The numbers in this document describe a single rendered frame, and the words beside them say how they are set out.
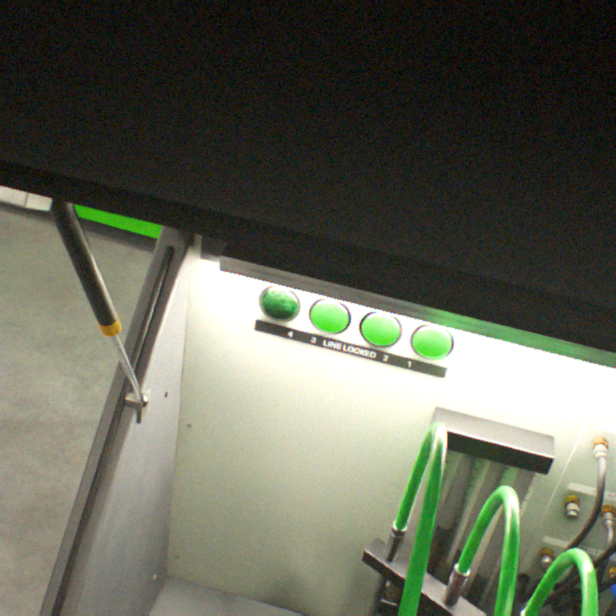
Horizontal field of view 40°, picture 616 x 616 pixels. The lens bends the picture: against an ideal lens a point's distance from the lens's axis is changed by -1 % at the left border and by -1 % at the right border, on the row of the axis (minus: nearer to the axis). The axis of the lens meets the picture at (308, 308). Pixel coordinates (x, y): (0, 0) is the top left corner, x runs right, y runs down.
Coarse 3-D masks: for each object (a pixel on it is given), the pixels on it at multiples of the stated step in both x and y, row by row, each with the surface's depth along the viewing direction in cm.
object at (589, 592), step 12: (564, 552) 84; (576, 552) 80; (552, 564) 87; (564, 564) 85; (588, 564) 77; (552, 576) 88; (588, 576) 76; (540, 588) 90; (552, 588) 90; (588, 588) 75; (540, 600) 91; (588, 600) 74; (528, 612) 93; (588, 612) 73
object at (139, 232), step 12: (0, 204) 370; (48, 216) 366; (84, 216) 356; (96, 216) 354; (108, 216) 353; (120, 216) 350; (84, 228) 364; (96, 228) 363; (108, 228) 361; (120, 228) 359; (132, 228) 352; (144, 228) 351; (156, 228) 349; (132, 240) 361; (144, 240) 359; (156, 240) 357
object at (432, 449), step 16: (432, 432) 80; (432, 448) 76; (416, 464) 94; (432, 464) 74; (416, 480) 96; (432, 480) 72; (432, 496) 71; (400, 512) 100; (432, 512) 70; (400, 528) 101; (432, 528) 69; (416, 544) 68; (416, 560) 68; (416, 576) 67; (416, 592) 66; (400, 608) 66; (416, 608) 66
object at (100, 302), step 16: (64, 208) 61; (64, 224) 63; (80, 224) 64; (64, 240) 64; (80, 240) 65; (80, 256) 66; (80, 272) 68; (96, 272) 69; (96, 288) 70; (96, 304) 72; (112, 304) 75; (96, 320) 76; (112, 320) 75; (112, 336) 78; (128, 368) 84; (128, 400) 90; (144, 400) 90; (144, 416) 92
